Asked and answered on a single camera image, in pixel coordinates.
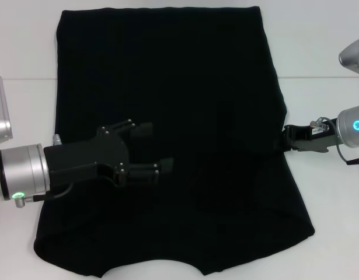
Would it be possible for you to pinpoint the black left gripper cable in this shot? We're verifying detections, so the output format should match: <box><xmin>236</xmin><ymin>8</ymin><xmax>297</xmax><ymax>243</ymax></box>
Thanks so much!
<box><xmin>13</xmin><ymin>182</ymin><xmax>75</xmax><ymax>208</ymax></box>

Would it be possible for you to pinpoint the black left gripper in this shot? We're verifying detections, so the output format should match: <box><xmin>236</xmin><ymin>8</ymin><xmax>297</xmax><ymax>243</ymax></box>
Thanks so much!
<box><xmin>43</xmin><ymin>118</ymin><xmax>175</xmax><ymax>193</ymax></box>

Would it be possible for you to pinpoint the black shirt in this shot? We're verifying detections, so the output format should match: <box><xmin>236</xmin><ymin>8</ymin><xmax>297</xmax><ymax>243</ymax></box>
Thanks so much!
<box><xmin>33</xmin><ymin>6</ymin><xmax>316</xmax><ymax>261</ymax></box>

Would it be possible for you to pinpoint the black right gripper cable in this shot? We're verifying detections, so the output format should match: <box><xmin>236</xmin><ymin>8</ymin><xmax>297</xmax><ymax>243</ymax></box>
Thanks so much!
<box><xmin>336</xmin><ymin>142</ymin><xmax>359</xmax><ymax>166</ymax></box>

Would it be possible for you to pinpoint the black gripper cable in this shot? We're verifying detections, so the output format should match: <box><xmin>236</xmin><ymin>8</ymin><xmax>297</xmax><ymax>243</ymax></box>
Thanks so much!
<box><xmin>336</xmin><ymin>142</ymin><xmax>359</xmax><ymax>166</ymax></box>
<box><xmin>13</xmin><ymin>182</ymin><xmax>75</xmax><ymax>208</ymax></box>

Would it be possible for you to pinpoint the clear network plug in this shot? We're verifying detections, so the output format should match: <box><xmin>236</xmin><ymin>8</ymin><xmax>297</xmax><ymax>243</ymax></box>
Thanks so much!
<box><xmin>309</xmin><ymin>117</ymin><xmax>329</xmax><ymax>131</ymax></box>

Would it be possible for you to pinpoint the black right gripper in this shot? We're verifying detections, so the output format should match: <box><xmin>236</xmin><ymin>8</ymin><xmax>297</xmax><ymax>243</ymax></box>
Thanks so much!
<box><xmin>284</xmin><ymin>117</ymin><xmax>340</xmax><ymax>153</ymax></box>

